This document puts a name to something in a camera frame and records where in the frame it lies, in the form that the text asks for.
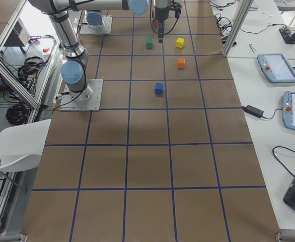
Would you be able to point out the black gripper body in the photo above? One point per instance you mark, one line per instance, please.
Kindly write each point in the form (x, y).
(161, 13)

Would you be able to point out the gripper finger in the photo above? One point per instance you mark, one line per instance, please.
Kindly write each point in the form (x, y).
(160, 31)

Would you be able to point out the red block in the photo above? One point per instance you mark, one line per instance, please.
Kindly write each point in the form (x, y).
(155, 23)

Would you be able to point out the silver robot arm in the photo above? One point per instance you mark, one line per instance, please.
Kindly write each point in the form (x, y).
(95, 20)
(74, 70)

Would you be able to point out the green block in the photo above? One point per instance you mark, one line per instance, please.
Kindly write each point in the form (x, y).
(149, 43)

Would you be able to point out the yellow block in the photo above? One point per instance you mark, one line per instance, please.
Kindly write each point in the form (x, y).
(180, 42)

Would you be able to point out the orange block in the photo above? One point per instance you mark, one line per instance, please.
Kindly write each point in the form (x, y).
(181, 63)

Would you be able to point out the blue block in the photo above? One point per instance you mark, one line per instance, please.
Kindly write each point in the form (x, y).
(158, 90)

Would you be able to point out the far teach pendant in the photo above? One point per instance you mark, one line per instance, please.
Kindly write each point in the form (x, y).
(276, 68)

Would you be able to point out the black power adapter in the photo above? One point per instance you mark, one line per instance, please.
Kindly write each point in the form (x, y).
(253, 111)

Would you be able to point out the grey box device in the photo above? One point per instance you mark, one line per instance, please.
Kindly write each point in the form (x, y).
(18, 37)

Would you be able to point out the white chair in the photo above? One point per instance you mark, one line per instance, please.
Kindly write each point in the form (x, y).
(21, 146)

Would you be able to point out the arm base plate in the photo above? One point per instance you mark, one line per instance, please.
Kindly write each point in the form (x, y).
(103, 29)
(89, 99)

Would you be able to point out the aluminium frame post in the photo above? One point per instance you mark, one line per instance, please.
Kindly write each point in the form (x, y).
(240, 15)

